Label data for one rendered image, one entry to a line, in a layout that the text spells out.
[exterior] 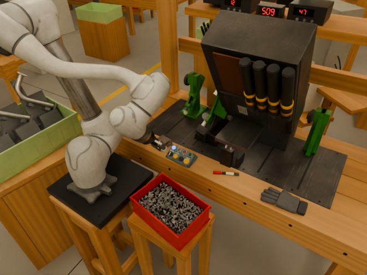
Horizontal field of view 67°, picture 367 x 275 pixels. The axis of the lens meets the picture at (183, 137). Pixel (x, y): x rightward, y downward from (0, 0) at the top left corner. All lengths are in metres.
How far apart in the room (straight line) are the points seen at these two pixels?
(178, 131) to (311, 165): 0.76
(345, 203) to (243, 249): 0.97
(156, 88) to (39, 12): 0.53
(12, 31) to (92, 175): 0.64
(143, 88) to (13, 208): 1.15
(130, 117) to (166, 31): 0.98
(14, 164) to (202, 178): 1.06
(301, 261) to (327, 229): 0.98
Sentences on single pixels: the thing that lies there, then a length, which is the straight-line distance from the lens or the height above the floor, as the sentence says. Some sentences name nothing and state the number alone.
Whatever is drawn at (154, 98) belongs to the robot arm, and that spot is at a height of 1.38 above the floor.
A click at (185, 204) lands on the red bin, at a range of 1.32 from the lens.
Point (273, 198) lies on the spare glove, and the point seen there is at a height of 0.92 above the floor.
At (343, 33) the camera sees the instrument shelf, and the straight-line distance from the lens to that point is 1.38.
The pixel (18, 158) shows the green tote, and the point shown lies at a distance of 1.82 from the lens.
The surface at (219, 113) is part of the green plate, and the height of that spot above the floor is 1.13.
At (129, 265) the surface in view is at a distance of 1.93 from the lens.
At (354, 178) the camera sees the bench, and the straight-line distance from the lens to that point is 1.65.
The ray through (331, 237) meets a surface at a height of 0.90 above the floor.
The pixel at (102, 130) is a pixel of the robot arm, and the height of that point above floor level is 1.13.
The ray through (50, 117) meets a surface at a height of 0.90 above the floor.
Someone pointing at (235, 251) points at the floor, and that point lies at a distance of 2.22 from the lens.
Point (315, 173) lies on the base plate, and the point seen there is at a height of 0.90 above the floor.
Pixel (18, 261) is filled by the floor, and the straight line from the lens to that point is 2.50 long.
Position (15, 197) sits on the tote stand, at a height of 0.70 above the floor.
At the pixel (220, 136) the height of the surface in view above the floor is 1.13.
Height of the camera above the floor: 1.94
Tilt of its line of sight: 39 degrees down
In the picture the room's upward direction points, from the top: 2 degrees counter-clockwise
